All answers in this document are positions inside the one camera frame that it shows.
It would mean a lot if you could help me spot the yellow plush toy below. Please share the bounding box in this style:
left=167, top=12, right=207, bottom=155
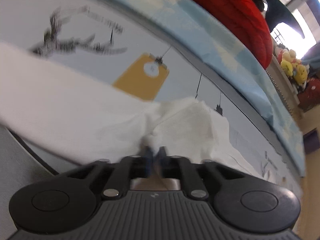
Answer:
left=274, top=44, right=310, bottom=91

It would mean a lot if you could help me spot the dark red cushion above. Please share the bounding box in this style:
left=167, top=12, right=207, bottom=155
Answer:
left=297, top=77, right=320, bottom=112

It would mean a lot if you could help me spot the purple box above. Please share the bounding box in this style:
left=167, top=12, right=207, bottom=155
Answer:
left=303, top=129, right=320, bottom=154

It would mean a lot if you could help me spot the light blue patterned quilt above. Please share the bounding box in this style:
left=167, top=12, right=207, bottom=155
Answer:
left=114, top=0, right=305, bottom=176

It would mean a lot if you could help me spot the red folded blanket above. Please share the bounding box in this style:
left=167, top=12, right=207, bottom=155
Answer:
left=193, top=0, right=273, bottom=69

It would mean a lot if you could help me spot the dark blue shark plush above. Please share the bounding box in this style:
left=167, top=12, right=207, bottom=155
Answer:
left=265, top=0, right=305, bottom=38

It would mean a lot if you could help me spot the deer print grey sheet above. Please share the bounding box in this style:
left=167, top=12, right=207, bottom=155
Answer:
left=1, top=0, right=302, bottom=197

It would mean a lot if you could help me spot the white small shirt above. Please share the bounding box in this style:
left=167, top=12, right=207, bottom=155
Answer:
left=1, top=43, right=258, bottom=176

